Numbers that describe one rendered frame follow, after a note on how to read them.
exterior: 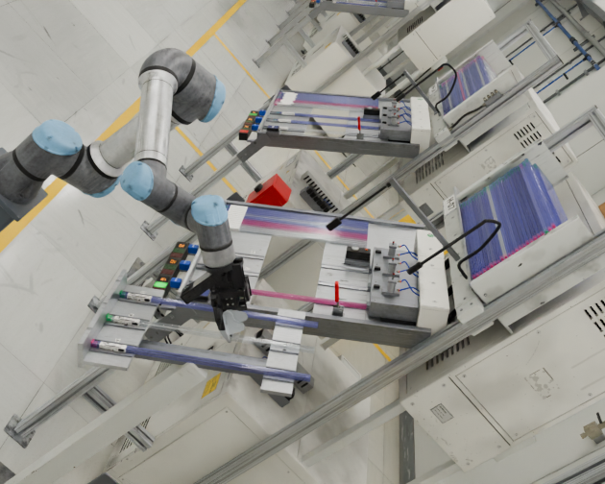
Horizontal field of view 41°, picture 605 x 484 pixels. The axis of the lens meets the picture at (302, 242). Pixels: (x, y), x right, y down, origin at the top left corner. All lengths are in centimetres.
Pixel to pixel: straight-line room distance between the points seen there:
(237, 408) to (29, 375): 76
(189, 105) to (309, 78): 478
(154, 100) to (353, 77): 496
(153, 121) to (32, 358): 123
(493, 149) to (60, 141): 197
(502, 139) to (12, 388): 217
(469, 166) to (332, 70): 338
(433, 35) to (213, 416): 477
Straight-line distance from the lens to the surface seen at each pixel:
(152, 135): 186
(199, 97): 209
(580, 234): 213
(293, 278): 384
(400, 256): 250
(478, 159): 358
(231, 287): 186
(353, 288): 241
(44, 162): 226
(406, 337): 225
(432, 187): 361
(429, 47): 676
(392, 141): 357
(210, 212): 176
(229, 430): 250
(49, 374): 290
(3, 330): 287
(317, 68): 682
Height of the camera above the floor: 188
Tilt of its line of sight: 21 degrees down
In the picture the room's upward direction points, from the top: 54 degrees clockwise
